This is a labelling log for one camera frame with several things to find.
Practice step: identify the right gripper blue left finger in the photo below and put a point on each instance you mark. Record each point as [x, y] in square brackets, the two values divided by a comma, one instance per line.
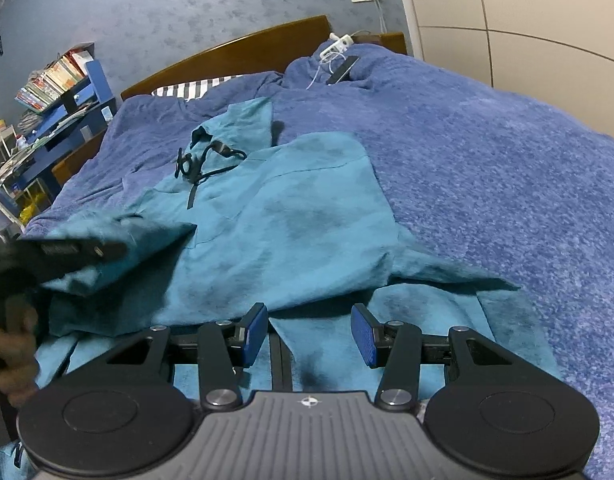
[245, 337]

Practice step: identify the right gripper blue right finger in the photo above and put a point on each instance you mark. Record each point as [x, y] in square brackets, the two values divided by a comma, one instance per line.
[373, 339]

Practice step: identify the teal hooded sweatshirt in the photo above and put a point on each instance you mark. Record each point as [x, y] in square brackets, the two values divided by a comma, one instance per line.
[217, 215]

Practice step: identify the person's left hand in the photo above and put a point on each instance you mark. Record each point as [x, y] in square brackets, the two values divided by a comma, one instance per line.
[17, 351]

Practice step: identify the blue desk chair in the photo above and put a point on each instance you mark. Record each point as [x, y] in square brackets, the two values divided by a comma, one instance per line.
[11, 226]

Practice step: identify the blue bookshelf desk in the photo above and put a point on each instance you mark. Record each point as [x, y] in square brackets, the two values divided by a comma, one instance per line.
[74, 102]

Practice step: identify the blue bed blanket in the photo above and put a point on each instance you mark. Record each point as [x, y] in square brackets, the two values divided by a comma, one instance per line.
[489, 179]

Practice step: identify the striped pillow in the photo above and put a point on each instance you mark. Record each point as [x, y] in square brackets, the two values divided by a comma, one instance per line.
[192, 90]

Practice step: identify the black smartphone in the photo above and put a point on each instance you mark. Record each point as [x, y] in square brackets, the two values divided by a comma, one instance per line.
[343, 71]

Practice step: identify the brown wooden headboard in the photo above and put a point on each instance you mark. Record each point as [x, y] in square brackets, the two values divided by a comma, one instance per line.
[270, 49]

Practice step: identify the beige wardrobe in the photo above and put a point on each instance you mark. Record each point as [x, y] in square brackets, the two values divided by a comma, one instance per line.
[558, 51]

